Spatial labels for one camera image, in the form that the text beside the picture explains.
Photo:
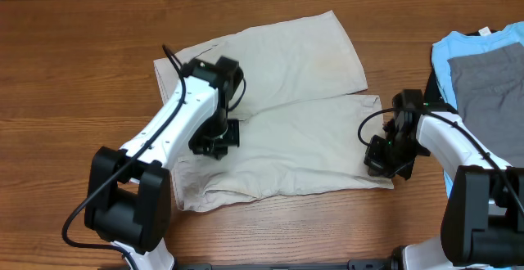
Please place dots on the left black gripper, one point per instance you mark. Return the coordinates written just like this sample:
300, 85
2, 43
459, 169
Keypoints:
201, 143

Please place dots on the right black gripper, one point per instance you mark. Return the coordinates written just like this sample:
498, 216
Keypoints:
380, 167

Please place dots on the beige shorts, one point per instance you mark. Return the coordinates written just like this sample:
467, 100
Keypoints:
304, 114

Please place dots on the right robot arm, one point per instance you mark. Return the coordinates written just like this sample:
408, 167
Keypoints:
482, 226

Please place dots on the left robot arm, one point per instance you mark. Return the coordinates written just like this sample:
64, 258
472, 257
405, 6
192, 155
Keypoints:
129, 188

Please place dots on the grey shorts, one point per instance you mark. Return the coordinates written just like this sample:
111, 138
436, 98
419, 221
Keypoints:
489, 93

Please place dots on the light blue t-shirt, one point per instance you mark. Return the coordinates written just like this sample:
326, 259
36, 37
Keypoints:
481, 76

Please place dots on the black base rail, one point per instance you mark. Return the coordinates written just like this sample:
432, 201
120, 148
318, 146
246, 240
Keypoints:
354, 264

